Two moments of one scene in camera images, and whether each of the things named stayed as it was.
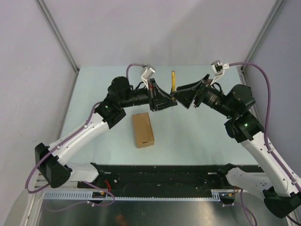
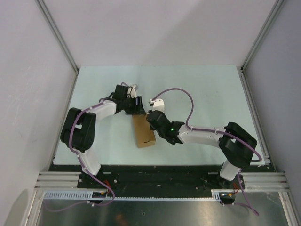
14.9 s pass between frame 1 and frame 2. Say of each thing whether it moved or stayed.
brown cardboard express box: stayed
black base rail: stayed
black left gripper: moved
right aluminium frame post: stayed
